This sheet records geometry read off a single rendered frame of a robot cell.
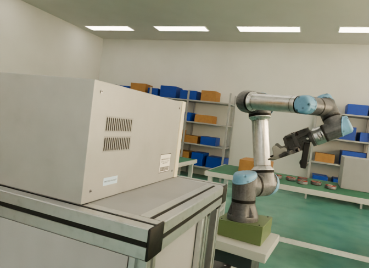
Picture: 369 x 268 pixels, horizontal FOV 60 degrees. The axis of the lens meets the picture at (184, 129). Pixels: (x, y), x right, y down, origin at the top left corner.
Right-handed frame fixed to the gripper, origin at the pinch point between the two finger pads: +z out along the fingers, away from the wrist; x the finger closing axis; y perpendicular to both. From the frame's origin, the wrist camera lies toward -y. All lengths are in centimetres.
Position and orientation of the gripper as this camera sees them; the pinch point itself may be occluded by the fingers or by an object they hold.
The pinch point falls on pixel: (272, 158)
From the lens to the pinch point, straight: 151.4
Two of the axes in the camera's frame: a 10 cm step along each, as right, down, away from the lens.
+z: -8.2, 3.9, 4.1
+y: -4.0, -9.1, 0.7
